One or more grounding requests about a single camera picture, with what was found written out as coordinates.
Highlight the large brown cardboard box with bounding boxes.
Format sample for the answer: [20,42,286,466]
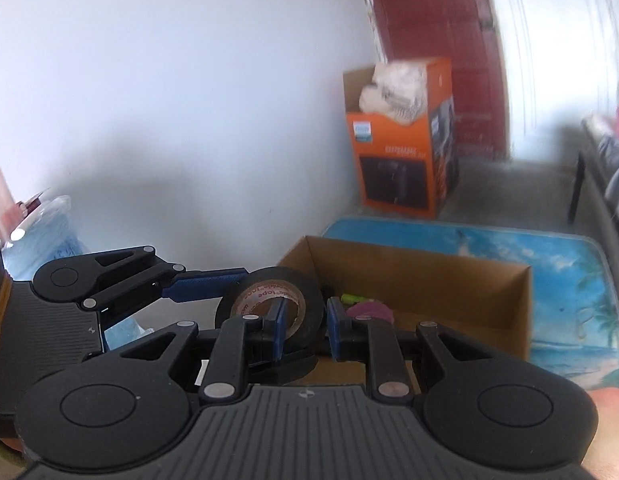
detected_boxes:
[276,235,533,396]

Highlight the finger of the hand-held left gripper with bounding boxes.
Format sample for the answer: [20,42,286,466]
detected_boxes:
[246,345,317,386]
[82,246,250,311]

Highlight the white panelled door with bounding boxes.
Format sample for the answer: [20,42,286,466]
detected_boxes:
[484,0,619,161]

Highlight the black electrical tape roll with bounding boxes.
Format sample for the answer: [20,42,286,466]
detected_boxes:
[214,267,326,356]

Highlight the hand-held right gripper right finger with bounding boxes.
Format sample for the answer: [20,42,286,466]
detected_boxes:
[325,297,520,401]

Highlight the purple round lid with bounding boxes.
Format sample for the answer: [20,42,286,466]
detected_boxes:
[347,300,396,327]

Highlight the white crumpled cloth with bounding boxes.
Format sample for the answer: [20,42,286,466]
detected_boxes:
[359,60,431,126]

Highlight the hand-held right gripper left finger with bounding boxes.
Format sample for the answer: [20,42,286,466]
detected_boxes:
[104,297,292,403]

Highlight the blue plastic bag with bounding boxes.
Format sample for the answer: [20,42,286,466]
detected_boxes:
[2,195,147,348]

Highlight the orange cardboard box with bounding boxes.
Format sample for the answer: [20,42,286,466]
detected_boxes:
[343,57,460,219]

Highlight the red wooden door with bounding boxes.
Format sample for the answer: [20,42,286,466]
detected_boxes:
[358,0,511,162]

